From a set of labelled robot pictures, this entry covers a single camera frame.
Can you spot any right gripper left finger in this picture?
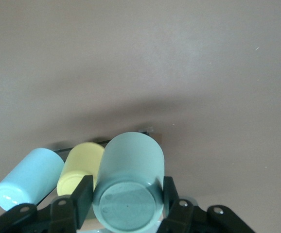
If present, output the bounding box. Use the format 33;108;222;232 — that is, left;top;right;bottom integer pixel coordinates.
0;174;94;233

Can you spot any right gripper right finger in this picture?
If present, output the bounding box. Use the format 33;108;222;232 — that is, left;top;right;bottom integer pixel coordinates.
156;176;256;233

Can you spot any green cup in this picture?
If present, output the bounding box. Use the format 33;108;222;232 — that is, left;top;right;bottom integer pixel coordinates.
92;132;165;233

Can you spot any light blue cup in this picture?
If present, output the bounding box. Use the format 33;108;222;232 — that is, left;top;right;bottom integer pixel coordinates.
0;148;65;212

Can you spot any yellow cup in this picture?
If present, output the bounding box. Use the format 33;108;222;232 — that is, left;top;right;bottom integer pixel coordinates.
56;142;106;197

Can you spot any black wire cup rack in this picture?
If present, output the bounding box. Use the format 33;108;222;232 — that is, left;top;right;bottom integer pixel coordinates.
37;125;164;233

